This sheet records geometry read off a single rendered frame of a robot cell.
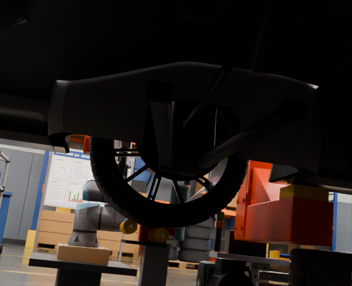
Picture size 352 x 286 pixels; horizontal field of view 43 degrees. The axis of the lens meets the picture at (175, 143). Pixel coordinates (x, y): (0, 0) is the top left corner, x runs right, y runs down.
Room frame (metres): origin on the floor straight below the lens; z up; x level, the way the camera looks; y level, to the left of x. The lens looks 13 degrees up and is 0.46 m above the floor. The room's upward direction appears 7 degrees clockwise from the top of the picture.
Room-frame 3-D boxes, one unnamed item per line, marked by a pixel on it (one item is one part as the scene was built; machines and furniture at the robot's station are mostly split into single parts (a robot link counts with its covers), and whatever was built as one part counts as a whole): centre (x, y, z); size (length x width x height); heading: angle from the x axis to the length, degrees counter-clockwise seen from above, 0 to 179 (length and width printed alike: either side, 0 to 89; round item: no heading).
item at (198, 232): (9.59, -0.31, 0.55); 1.40 x 0.80 x 1.09; 107
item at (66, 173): (7.94, 1.42, 0.98); 1.50 x 0.50 x 1.95; 105
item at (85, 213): (2.90, 0.49, 0.57); 0.17 x 0.15 x 0.18; 96
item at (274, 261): (2.45, -0.47, 0.44); 0.43 x 0.17 x 0.03; 98
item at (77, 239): (2.91, 0.50, 0.43); 0.19 x 0.19 x 0.10
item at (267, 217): (1.90, -0.49, 0.69); 0.52 x 0.17 x 0.35; 8
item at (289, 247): (10.31, -3.01, 0.49); 1.27 x 0.88 x 0.97; 15
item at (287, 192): (1.73, -0.51, 0.71); 0.14 x 0.14 x 0.05; 8
